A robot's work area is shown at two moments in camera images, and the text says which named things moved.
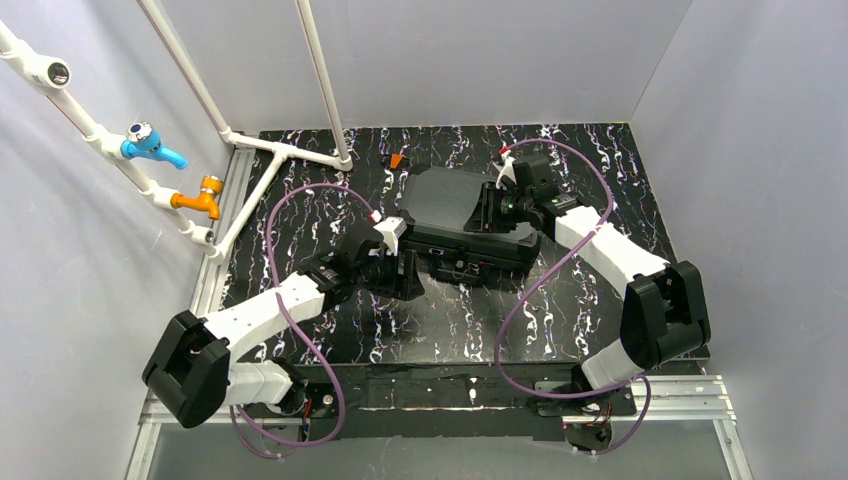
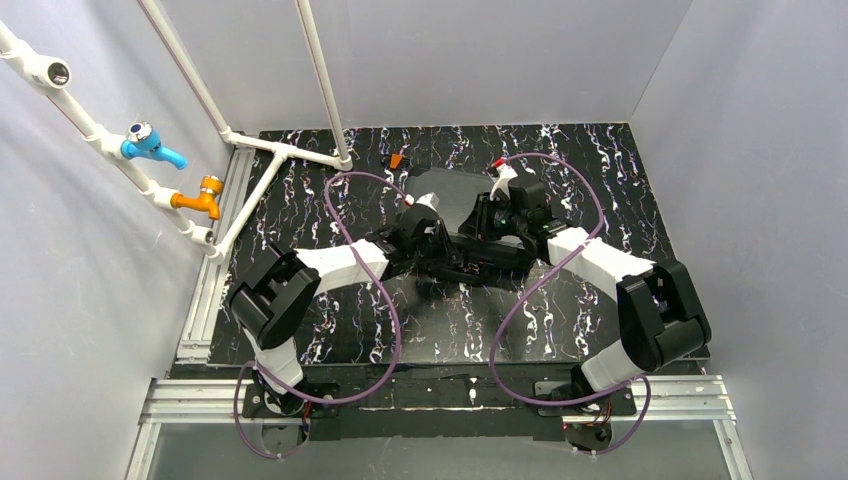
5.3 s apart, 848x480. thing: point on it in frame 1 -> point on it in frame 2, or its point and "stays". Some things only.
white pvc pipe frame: [53, 76] stays
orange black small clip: [395, 160] stays
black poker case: [435, 203] stays
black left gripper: [406, 266] -> [448, 263]
